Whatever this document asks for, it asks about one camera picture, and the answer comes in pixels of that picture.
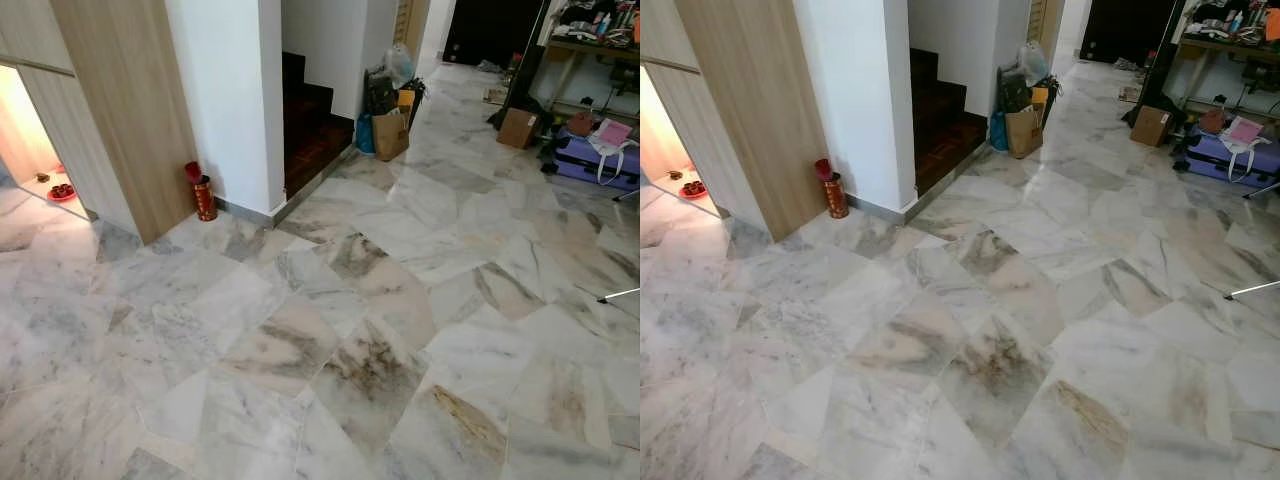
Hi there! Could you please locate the dark bag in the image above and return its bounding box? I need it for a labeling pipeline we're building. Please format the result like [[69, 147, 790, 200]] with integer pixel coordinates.
[[998, 65, 1033, 113], [364, 68, 400, 116]]

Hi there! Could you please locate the light wood cabinet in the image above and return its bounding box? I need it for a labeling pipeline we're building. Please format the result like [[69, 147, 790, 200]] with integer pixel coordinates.
[[0, 0, 201, 246], [640, 0, 831, 243]]

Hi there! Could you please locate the white plastic bag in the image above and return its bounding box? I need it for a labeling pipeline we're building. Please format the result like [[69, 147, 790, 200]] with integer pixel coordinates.
[[384, 43, 417, 89], [1016, 40, 1051, 87]]

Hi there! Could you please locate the black door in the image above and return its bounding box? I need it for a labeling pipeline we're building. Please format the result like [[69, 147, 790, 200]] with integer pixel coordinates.
[[1078, 0, 1186, 67], [443, 0, 549, 69]]

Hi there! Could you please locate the dark wooden staircase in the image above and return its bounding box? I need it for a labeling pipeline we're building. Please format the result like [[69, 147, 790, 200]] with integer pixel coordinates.
[[282, 51, 357, 198], [908, 47, 991, 196]]

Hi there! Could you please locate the brown paper bag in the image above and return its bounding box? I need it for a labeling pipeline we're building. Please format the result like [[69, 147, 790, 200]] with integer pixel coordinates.
[[371, 108, 412, 163], [1004, 103, 1046, 160]]

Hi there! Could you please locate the small plain cardboard box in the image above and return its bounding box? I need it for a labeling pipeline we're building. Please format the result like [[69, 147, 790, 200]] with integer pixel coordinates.
[[1131, 105, 1176, 149], [496, 107, 542, 151]]

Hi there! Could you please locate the cluttered wooden table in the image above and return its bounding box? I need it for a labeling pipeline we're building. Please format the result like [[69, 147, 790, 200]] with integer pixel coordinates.
[[1172, 0, 1280, 123], [540, 0, 641, 126]]

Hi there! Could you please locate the purple suitcase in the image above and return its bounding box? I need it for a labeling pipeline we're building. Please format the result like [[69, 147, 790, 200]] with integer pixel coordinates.
[[541, 128, 641, 193], [1174, 126, 1280, 189]]

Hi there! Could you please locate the white cloth bag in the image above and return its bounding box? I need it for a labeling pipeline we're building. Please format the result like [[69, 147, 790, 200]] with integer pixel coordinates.
[[588, 138, 639, 188], [1220, 136, 1273, 185]]

